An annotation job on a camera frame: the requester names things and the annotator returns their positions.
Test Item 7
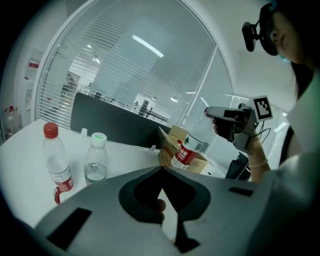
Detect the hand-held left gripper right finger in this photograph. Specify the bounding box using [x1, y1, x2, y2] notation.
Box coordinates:
[162, 166, 274, 256]

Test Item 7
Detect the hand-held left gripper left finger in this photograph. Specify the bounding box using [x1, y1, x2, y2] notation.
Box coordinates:
[32, 166, 181, 256]

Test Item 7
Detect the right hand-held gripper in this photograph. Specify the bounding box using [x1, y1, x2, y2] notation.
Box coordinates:
[204, 94, 274, 152]

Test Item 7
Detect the clear plastic bottle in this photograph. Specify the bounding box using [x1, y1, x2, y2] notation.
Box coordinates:
[83, 132, 110, 186]

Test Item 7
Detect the brown cardboard box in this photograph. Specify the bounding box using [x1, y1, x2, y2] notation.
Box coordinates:
[157, 124, 210, 175]

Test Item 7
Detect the person's right forearm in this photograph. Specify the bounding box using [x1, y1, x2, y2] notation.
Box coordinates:
[247, 136, 272, 183]

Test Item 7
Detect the large clear water jug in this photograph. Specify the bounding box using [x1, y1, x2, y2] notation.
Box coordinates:
[3, 105, 21, 141]

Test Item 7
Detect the black office chair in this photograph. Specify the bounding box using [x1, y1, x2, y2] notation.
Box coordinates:
[225, 152, 251, 181]

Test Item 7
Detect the pale wrist bangle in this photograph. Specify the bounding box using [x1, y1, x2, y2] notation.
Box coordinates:
[249, 159, 270, 169]

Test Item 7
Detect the person's torso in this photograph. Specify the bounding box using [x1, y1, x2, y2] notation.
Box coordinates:
[244, 74, 320, 256]

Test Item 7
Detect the long dark desk divider panel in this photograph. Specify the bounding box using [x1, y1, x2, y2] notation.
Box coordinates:
[69, 92, 174, 150]

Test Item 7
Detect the white table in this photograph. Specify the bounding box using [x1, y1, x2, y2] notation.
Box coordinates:
[0, 118, 226, 229]

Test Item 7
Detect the person's head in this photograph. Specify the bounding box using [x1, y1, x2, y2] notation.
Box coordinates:
[269, 7, 320, 66]

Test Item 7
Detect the black cable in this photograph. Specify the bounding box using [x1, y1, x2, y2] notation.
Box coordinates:
[258, 121, 272, 145]

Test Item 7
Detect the black head-worn camera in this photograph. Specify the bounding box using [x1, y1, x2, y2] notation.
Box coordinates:
[241, 1, 280, 57]

